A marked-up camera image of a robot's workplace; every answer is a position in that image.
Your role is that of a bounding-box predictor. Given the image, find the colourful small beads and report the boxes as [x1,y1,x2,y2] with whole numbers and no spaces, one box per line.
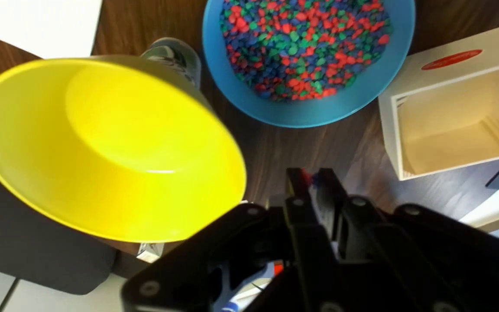
[221,0,394,102]

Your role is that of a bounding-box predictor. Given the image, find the white wooden box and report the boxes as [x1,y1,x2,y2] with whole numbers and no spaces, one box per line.
[378,24,499,182]

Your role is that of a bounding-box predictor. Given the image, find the blue bowl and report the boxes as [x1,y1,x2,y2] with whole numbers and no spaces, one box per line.
[202,0,418,130]

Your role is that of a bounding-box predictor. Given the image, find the yellow plastic bowl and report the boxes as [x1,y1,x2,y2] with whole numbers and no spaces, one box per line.
[0,54,250,244]

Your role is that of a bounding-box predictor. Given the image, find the printed paper cup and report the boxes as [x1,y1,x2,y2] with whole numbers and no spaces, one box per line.
[139,34,205,106]

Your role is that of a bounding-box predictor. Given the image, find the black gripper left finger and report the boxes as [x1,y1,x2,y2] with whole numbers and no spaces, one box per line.
[124,166,344,312]

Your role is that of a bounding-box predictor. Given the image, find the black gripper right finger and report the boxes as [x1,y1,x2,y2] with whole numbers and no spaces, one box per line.
[318,166,499,312]

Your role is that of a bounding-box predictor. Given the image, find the white paper sheet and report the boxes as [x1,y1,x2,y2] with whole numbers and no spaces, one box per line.
[0,0,106,59]

